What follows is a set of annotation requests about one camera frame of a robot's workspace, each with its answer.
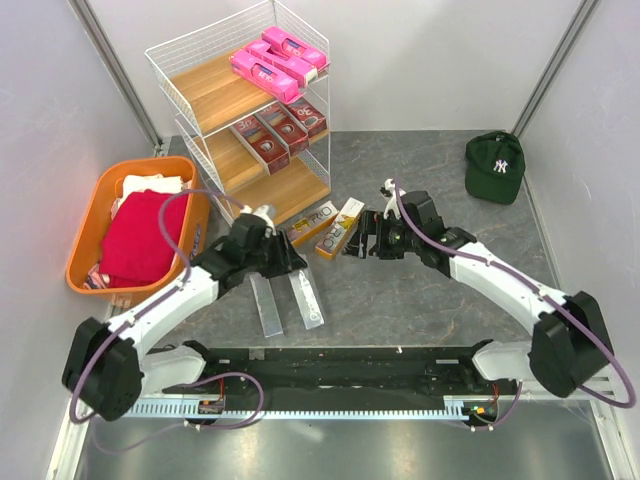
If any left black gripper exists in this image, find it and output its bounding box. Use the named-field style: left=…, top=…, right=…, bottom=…
left=243, top=227, right=306, bottom=279

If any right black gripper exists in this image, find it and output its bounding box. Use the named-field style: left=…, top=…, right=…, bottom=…
left=341, top=210, right=421, bottom=260

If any silver Protefix toothpaste box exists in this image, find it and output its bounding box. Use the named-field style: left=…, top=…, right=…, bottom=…
left=288, top=268, right=325, bottom=330

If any red 3D toothpaste box floor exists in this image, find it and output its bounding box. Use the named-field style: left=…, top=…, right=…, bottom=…
left=230, top=115, right=290, bottom=175

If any red 3D toothpaste box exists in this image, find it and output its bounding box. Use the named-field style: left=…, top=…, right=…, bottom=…
left=256, top=103, right=309, bottom=157

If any pink toothpaste box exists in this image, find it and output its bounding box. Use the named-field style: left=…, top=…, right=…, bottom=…
left=261, top=26, right=330, bottom=72
left=229, top=50, right=303, bottom=104
left=245, top=40, right=318, bottom=88

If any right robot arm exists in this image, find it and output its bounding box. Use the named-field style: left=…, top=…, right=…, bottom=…
left=344, top=187, right=613, bottom=398

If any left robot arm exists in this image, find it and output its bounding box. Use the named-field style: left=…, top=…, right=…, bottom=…
left=62, top=213, right=308, bottom=424

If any red 3D box on shelf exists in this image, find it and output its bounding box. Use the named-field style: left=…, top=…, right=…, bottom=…
left=286, top=98, right=327, bottom=138

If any silver grey toothpaste box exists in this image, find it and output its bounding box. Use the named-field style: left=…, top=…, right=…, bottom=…
left=249, top=273, right=283, bottom=338

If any orange silver R&O toothpaste box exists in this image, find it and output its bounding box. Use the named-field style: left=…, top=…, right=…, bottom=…
left=315, top=197, right=365, bottom=260

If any torn silver R&O toothpaste box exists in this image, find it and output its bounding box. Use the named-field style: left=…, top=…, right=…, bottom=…
left=285, top=200, right=338, bottom=247

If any white folded cloth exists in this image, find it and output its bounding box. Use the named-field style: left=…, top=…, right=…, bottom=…
left=111, top=174, right=192, bottom=219

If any red folded cloth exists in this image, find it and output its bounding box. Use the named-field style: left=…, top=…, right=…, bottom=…
left=98, top=190, right=175, bottom=288

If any dark green NY cap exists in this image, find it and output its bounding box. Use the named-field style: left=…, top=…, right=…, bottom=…
left=465, top=131, right=526, bottom=205

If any orange plastic tub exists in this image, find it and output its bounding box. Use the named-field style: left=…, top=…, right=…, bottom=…
left=66, top=156, right=202, bottom=308

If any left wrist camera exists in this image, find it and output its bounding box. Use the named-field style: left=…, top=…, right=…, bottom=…
left=240, top=204, right=276, bottom=236

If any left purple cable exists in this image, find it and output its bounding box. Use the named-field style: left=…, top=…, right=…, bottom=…
left=68, top=188, right=251, bottom=425

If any purple cable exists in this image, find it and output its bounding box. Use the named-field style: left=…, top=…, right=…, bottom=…
left=68, top=188, right=251, bottom=425
left=392, top=179, right=637, bottom=409

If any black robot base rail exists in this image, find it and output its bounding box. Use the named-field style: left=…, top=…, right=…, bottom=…
left=183, top=340, right=517, bottom=397

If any white wire wooden shelf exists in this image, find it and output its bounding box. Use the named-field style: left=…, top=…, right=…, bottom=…
left=145, top=1, right=331, bottom=224

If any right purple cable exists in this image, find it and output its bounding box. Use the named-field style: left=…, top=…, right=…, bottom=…
left=392, top=179, right=637, bottom=409

